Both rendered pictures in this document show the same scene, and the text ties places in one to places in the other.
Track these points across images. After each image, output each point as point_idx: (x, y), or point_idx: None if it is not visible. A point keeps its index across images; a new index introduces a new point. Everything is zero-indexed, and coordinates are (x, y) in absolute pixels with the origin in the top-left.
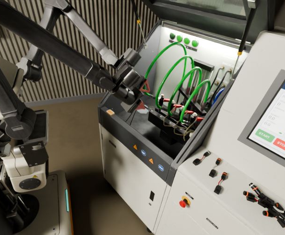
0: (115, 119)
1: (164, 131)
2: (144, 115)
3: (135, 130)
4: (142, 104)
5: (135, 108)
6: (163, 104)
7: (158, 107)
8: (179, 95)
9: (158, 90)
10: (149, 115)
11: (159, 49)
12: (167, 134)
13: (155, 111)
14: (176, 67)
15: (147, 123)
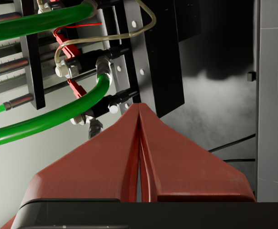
0: (277, 199)
1: (175, 26)
2: (178, 127)
3: (260, 98)
4: (82, 157)
5: (247, 211)
6: (121, 111)
7: (109, 84)
8: (58, 83)
9: (12, 134)
10: (169, 108)
11: None
12: (176, 5)
13: (143, 102)
14: (3, 150)
15: (191, 100)
